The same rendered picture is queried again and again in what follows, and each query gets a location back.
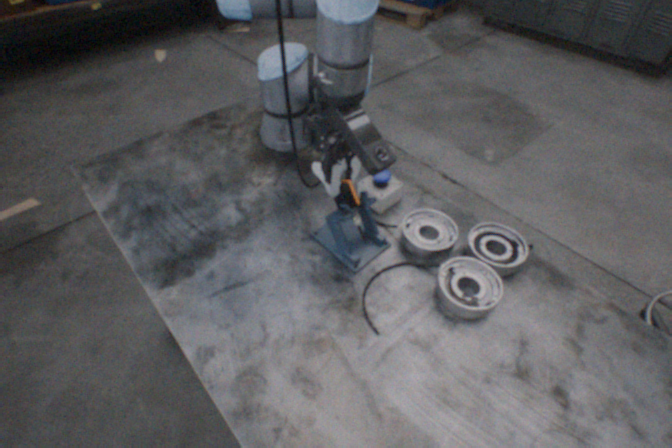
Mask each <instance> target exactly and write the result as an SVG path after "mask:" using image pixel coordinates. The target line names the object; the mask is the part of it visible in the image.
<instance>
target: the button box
mask: <svg viewBox="0 0 672 448"><path fill-rule="evenodd" d="M403 188H404V184H403V183H401V182H400V181H398V180H396V179H395V178H393V177H392V176H391V180H390V181H388V182H386V183H383V184H380V183H379V182H376V181H375V180H374V179H373V178H372V176H368V177H367V178H365V179H363V180H362V181H360V182H358V196H359V197H360V191H368V197H376V199H377V201H376V202H375V203H373V204H372V205H371V206H369V207H371V208H372V209H373V210H375V211H376V212H377V213H379V214H381V213H383V212H384V211H386V210H387V209H389V208H390V207H391V206H393V205H394V204H396V203H397V202H399V201H400V200H402V194H403Z"/></svg>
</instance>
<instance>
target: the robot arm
mask: <svg viewBox="0 0 672 448"><path fill-rule="evenodd" d="M217 3H218V6H219V8H220V11H221V12H222V14H223V15H224V16H225V17H227V18H230V19H243V20H249V21H252V19H277V16H276V6H275V0H217ZM378 5H379V0H281V7H282V19H317V44H316V51H317V52H316V53H308V51H307V49H306V47H305V46H304V45H302V44H297V43H285V53H286V64H287V75H288V85H289V95H290V105H291V113H292V122H293V130H294V137H295V143H296V149H297V150H301V149H304V148H306V147H308V146H310V147H311V148H312V149H314V150H315V151H316V152H320V151H322V152H324V155H323V156H322V158H321V163H318V162H314V163H313V165H312V168H313V171H314V173H315V174H316V175H317V176H318V177H319V178H320V179H321V181H322V182H323V183H324V184H325V187H326V190H327V192H328V193H329V194H330V195H331V196H332V197H333V198H334V197H335V196H337V195H338V194H339V193H340V190H339V186H340V184H341V182H340V176H341V174H342V172H343V168H344V170H345V173H346V178H345V180H352V182H354V181H355V179H356V177H357V175H358V173H359V171H360V168H361V166H362V165H363V167H364V168H365V170H366V171H367V173H368V174H369V175H370V176H375V175H378V174H379V173H381V172H383V171H385V170H386V169H388V168H389V167H390V166H392V165H393V164H394V163H395V162H396V159H397V157H396V156H395V154H394V153H393V151H392V150H391V148H390V147H389V146H388V144H387V143H386V141H385V140H384V138H383V137H382V135H381V134H380V132H379V131H378V130H377V128H376V127H375V125H374V124H373V122H372V121H371V119H370V118H369V117H368V115H367V114H366V112H365V111H364V109H363V108H362V106H361V105H360V104H359V103H360V102H361V101H363V100H364V99H365V97H366V95H367V92H368V88H369V84H370V78H371V71H372V54H371V52H372V44H373V35H374V27H375V19H376V10H377V8H378ZM258 69H259V73H258V77H259V79H260V85H261V92H262V99H263V106H264V115H263V120H262V125H261V129H260V133H261V139H262V142H263V143H264V144H265V145H266V146H267V147H269V148H271V149H274V150H277V151H293V150H292V144H291V138H290V132H289V125H288V118H287V110H286V102H285V93H284V84H283V75H282V66H281V56H280V47H279V45H276V46H273V47H271V48H269V49H267V50H265V51H264V52H263V53H262V54H261V55H260V57H259V59H258ZM309 103H316V106H315V107H313V108H311V109H310V105H309ZM313 112H315V113H313ZM312 113H313V114H312Z"/></svg>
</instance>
